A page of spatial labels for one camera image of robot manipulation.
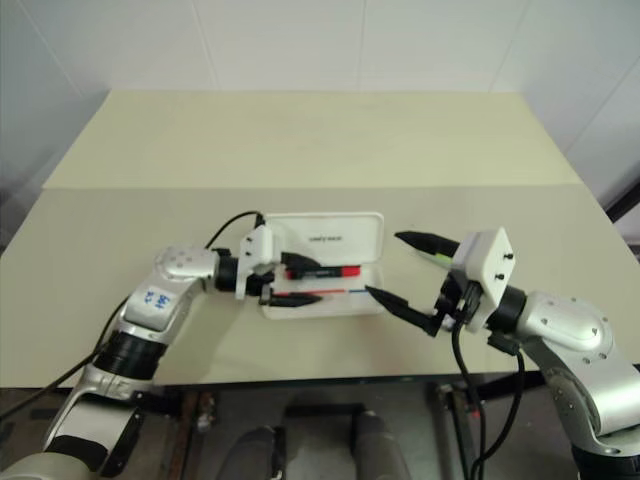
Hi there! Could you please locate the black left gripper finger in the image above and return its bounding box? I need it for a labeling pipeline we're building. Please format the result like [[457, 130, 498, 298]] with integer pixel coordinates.
[[279, 252, 322, 274], [266, 292, 324, 308]]

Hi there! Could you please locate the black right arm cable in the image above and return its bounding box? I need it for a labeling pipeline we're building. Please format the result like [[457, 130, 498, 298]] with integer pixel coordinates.
[[449, 294, 527, 480]]

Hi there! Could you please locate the white plastic pencil case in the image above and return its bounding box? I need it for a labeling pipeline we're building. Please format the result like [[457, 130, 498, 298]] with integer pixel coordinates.
[[258, 211, 387, 320]]

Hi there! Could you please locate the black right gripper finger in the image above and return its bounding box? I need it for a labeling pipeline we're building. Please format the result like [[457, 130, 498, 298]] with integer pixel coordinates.
[[363, 284, 445, 338], [393, 229, 460, 261]]

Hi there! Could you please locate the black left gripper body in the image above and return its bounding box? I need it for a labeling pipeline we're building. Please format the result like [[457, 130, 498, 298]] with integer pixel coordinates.
[[248, 251, 287, 307]]

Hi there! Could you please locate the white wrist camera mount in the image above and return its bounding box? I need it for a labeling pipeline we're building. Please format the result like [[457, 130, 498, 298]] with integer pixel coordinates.
[[451, 226, 519, 334], [235, 224, 282, 301]]

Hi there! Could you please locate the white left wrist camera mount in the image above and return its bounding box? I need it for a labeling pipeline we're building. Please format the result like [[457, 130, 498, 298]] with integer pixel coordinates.
[[235, 224, 282, 301]]

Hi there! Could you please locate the green marker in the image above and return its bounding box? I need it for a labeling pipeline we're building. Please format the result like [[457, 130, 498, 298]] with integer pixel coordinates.
[[417, 249, 455, 267]]

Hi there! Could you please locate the red and black marker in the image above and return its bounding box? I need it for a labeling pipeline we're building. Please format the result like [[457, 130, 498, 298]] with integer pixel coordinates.
[[284, 265, 363, 281]]

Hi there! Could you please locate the thin red and blue pencil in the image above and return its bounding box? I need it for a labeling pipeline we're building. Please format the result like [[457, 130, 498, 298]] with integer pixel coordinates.
[[274, 286, 369, 297]]

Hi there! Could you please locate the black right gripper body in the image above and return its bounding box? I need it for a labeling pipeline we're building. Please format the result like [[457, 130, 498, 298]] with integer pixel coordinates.
[[431, 268, 482, 335]]

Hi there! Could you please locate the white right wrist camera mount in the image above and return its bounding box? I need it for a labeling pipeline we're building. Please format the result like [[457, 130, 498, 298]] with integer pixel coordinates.
[[451, 226, 519, 334]]

